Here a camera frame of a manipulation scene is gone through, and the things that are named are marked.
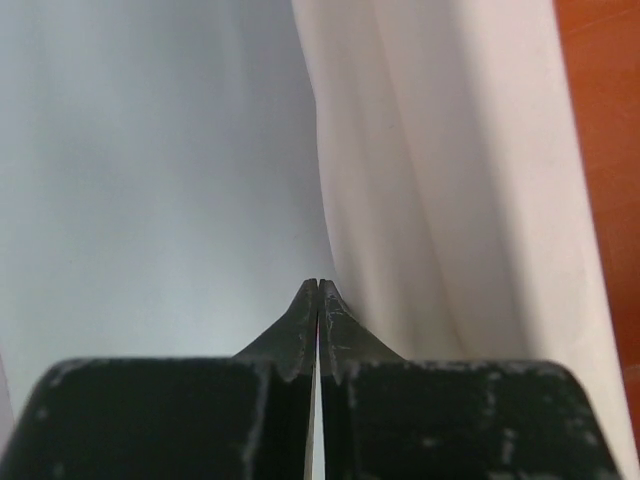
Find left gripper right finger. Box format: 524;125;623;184
318;280;620;479

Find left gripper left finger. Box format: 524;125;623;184
1;279;319;479

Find orange and cream litter box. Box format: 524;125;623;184
293;1;639;479

